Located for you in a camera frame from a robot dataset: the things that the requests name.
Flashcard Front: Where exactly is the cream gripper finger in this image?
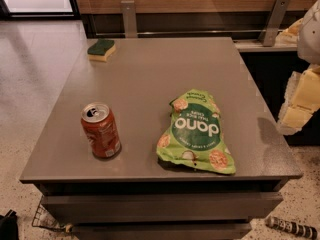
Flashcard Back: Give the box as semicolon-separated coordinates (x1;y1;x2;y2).
276;19;303;45
277;64;320;135

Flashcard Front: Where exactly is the white rounded gripper body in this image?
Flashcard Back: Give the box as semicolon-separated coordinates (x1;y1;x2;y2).
297;0;320;64

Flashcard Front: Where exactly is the red coke can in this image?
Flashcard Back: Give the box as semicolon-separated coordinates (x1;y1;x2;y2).
81;102;121;159

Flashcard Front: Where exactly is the green yellow sponge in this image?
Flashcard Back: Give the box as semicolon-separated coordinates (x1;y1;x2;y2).
87;39;116;62

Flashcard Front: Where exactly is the green rice chips bag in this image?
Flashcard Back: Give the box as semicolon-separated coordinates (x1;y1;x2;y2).
156;89;236;175

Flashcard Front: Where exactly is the black white patterned cylinder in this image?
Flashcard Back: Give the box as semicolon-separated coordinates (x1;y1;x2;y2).
265;216;319;240

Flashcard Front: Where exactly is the grey drawer cabinet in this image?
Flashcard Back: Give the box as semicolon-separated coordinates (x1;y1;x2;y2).
21;38;301;240

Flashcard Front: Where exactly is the black bag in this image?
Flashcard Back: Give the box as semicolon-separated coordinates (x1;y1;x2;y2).
0;210;19;240

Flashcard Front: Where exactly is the right metal bracket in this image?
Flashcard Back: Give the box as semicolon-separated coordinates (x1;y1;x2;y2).
258;0;291;47

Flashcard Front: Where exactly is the metal bracket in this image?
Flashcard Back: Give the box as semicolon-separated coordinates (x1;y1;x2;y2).
121;0;138;38
258;0;291;47

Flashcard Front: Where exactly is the horizontal metal rail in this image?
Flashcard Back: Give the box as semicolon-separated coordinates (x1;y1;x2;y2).
94;28;288;37

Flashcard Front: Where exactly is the left metal bracket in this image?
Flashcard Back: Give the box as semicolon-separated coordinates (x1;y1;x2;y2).
121;0;138;38

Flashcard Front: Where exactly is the wire basket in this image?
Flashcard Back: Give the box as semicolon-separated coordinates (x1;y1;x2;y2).
32;201;73;233

